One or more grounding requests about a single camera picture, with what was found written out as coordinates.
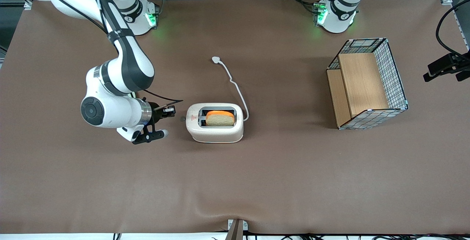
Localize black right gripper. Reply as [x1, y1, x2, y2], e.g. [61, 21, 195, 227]
[150, 102, 177, 123]

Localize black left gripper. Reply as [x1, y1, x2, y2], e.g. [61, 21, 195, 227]
[423, 51, 470, 83]

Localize cream white toaster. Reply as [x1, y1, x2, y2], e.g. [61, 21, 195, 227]
[185, 103, 244, 144]

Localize toast slice with orange crust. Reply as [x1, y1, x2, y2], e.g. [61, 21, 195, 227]
[205, 110, 235, 127]

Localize light wooden shelf insert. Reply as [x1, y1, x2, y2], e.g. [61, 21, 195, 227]
[326, 52, 390, 129]

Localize brown table cover mat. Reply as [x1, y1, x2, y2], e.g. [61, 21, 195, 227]
[0, 0, 470, 235]

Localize black right camera mount bracket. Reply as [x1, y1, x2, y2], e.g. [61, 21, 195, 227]
[131, 122, 166, 145]

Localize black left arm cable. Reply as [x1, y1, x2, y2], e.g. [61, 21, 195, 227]
[435, 0, 470, 58]

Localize black wire mesh basket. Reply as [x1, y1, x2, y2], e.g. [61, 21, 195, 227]
[326, 37, 409, 130]

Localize white toaster cable with plug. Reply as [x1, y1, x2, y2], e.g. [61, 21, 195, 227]
[211, 56, 250, 122]

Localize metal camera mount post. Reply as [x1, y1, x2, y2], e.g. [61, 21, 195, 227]
[225, 219, 249, 240]

